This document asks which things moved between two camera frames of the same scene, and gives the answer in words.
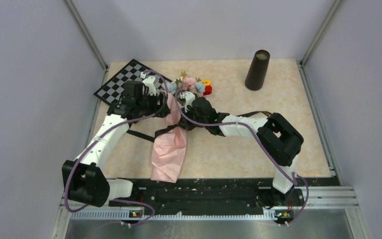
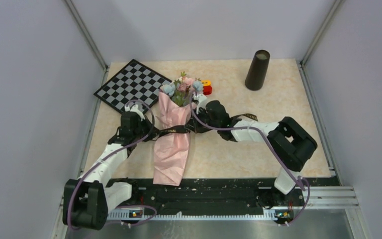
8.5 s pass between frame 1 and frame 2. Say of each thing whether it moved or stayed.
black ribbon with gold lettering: moved
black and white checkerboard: stayed
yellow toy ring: stayed
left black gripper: moved
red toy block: stayed
